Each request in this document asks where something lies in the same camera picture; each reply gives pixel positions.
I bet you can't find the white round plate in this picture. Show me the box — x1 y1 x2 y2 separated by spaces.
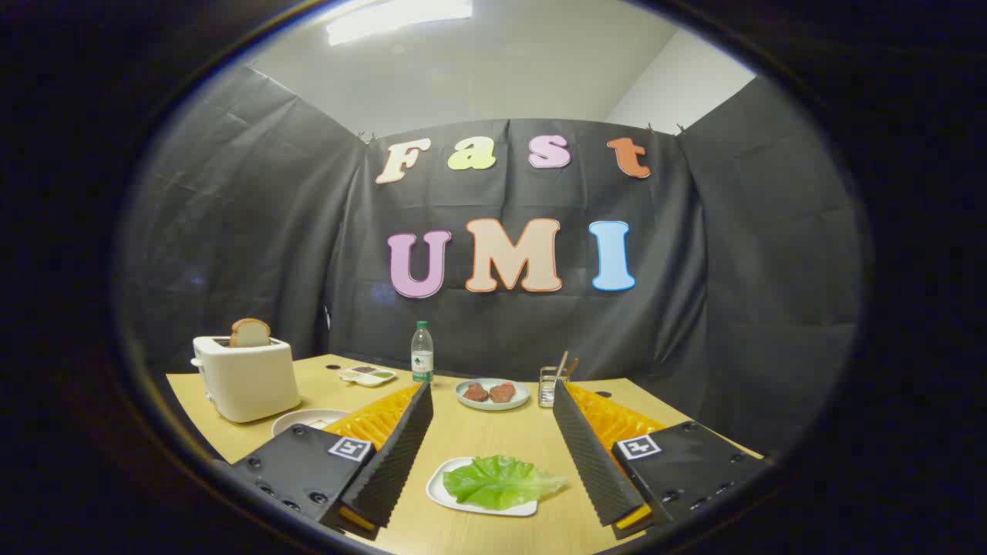
271 409 352 439

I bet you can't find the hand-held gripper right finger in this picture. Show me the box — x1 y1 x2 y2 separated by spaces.
552 379 764 540

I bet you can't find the clear glass utensil holder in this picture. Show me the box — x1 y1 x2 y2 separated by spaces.
538 366 570 409

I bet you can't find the ceiling light panel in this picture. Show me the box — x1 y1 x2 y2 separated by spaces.
325 0 474 45

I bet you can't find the clear plastic water bottle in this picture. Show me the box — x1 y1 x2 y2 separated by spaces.
410 321 435 384

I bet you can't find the toasted white bread slice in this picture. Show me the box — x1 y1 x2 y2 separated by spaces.
229 318 272 348

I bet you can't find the pale green round plate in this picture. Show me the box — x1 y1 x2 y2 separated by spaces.
455 378 532 412

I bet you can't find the green lettuce leaf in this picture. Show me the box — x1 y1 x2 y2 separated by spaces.
443 455 568 511

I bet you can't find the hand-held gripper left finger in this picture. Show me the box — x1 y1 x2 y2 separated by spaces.
231 380 434 540

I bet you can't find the white toaster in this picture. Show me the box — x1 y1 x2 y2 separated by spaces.
190 335 302 424

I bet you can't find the black backdrop cloth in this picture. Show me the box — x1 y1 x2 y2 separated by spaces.
116 66 864 456

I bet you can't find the white square plate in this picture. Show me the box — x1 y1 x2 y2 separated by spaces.
426 457 539 517

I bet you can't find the white divided seasoning tray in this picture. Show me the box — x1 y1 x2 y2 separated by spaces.
338 365 398 388

